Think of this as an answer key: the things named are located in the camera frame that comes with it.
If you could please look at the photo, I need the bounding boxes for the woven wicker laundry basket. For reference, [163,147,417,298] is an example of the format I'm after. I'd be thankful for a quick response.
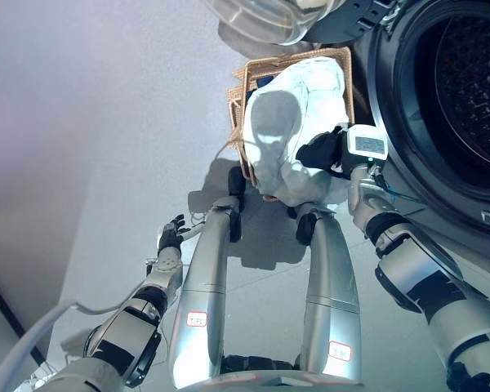
[227,46,356,201]

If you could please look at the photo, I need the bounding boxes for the silver robot torso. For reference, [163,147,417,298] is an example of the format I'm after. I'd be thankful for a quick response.
[203,354,364,392]

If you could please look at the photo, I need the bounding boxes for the white garment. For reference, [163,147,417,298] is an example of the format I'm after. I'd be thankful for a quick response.
[243,56,352,207]

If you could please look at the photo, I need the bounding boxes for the silver robot right leg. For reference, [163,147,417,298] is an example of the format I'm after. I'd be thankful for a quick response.
[296,203,363,385]

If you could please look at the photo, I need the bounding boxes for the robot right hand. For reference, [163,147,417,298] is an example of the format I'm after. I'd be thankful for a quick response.
[329,124,389,180]

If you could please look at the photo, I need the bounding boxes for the black robot right foot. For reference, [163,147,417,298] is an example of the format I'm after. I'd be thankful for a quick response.
[286,206,319,246]

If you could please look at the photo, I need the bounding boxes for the round washing machine door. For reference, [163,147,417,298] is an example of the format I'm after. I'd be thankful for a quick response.
[199,0,397,46]

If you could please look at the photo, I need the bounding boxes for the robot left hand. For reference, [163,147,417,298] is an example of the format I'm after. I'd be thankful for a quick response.
[157,214,204,257]

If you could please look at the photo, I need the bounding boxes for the grey front-load washing machine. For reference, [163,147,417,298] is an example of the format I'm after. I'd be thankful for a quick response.
[350,0,490,295]

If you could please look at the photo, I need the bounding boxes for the white cable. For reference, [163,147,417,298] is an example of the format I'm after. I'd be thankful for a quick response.
[0,300,122,392]

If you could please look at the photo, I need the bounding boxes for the black garment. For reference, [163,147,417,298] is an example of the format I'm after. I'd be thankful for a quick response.
[296,129,343,175]

